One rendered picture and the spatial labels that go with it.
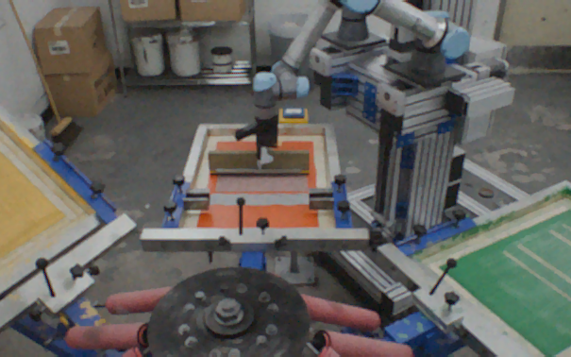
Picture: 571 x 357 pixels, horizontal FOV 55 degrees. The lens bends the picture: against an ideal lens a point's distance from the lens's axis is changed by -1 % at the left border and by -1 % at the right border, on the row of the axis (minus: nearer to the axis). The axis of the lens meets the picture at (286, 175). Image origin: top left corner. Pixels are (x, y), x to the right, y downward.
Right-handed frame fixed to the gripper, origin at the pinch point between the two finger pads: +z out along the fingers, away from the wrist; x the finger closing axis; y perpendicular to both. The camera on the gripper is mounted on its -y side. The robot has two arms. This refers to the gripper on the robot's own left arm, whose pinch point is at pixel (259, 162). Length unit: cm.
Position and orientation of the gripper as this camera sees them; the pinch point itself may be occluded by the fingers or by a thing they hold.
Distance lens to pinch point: 211.2
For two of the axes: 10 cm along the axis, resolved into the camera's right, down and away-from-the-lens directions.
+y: 10.0, 0.2, 0.1
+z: -0.2, 8.5, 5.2
